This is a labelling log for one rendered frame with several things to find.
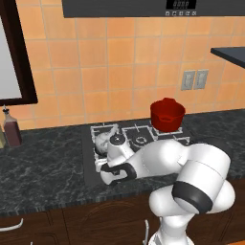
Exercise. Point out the olive bottle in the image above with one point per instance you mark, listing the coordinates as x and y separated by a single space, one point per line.
2 137

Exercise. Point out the dark wood drawer front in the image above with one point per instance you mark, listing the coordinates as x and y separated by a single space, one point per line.
28 228

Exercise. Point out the dark wood cupboard door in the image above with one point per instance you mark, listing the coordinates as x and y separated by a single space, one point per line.
234 220
105 223

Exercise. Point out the black hob with grey grates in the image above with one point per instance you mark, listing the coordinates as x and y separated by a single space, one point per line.
142 138

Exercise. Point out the red pot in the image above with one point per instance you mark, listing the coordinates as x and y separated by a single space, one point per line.
167 116

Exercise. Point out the dark red bottle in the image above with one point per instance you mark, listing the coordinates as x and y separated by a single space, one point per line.
12 130

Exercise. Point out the grey wall outlet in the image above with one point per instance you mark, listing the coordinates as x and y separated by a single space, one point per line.
201 79
188 80

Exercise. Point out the window with dark frame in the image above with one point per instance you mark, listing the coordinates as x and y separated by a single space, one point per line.
8 54

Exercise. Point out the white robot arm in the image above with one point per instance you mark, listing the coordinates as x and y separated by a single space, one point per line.
191 178

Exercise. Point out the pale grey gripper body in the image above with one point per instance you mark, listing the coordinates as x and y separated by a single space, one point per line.
102 142

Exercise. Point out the dark grey range hood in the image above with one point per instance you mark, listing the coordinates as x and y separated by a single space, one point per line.
127 8

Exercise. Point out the dark wall cupboard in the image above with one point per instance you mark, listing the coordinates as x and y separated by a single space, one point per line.
231 55

